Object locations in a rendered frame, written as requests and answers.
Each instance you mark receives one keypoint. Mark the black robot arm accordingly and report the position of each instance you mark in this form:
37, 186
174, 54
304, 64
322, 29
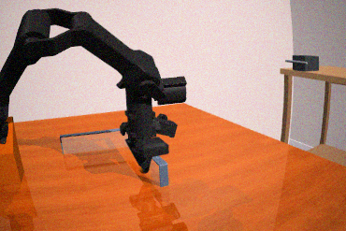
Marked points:
141, 78

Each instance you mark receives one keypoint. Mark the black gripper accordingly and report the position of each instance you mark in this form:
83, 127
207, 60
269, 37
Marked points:
139, 141

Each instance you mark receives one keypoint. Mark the clear l-shaped wall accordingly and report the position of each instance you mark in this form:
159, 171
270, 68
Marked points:
99, 142

